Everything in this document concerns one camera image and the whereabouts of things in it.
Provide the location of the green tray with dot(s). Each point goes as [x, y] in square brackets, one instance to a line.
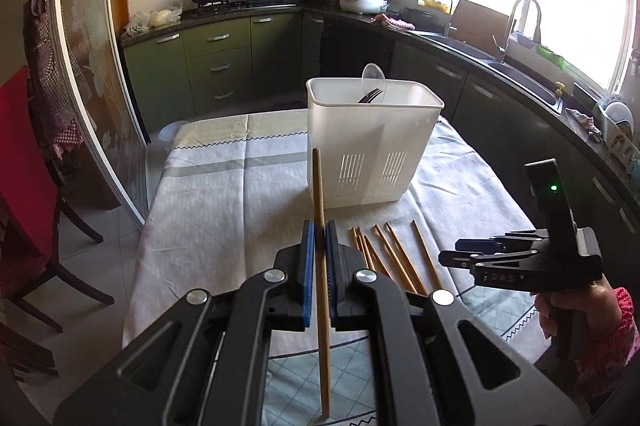
[552, 56]

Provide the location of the black cooking pot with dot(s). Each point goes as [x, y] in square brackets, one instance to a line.
[417, 18]

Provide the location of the green lower kitchen cabinets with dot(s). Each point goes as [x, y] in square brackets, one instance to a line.
[220, 66]

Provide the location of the white plastic bags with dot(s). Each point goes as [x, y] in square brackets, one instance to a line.
[160, 17]

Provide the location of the bunch of wooden chopsticks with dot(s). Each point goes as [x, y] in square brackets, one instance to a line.
[371, 256]

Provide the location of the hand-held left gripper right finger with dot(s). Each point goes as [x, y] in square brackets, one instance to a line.
[332, 276]

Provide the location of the wooden cutting board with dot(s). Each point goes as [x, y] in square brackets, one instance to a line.
[482, 23]

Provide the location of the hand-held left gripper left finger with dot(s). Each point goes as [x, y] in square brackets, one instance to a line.
[309, 276]

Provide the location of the pink cloth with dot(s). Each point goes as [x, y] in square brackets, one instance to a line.
[395, 22]

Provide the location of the green patterned tablecloth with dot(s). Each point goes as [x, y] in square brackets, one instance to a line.
[225, 206]

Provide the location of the tall steel faucet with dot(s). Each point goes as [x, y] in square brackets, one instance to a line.
[512, 21]

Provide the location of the small steel faucet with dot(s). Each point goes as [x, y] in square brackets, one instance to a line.
[448, 13]

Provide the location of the crumpled grey rag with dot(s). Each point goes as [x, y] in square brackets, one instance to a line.
[587, 123]

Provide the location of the checkered apron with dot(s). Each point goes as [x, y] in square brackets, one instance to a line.
[52, 76]

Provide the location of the long wooden chopstick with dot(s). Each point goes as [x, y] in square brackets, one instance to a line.
[318, 186]

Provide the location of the white plastic utensil holder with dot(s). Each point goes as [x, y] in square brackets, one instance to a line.
[350, 131]

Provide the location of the kitchen sink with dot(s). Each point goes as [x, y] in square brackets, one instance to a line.
[520, 78]

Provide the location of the black fork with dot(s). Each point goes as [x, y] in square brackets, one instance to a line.
[370, 96]

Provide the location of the yellow basket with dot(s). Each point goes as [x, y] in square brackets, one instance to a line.
[435, 5]

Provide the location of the gas stove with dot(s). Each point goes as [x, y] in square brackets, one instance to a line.
[240, 3]

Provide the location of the clear plastic spoon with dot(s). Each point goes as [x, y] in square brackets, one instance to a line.
[372, 78]

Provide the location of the sliding glass door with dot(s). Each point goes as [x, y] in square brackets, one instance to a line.
[95, 71]

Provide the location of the black box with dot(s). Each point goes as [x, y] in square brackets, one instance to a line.
[587, 93]

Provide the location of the dish rack with plates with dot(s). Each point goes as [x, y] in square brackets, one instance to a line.
[620, 126]

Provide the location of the person's right hand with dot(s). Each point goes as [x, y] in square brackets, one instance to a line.
[602, 311]

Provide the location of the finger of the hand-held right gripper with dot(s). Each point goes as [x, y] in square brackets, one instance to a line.
[480, 244]
[505, 273]

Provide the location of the red covered chair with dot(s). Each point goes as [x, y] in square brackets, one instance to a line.
[25, 186]

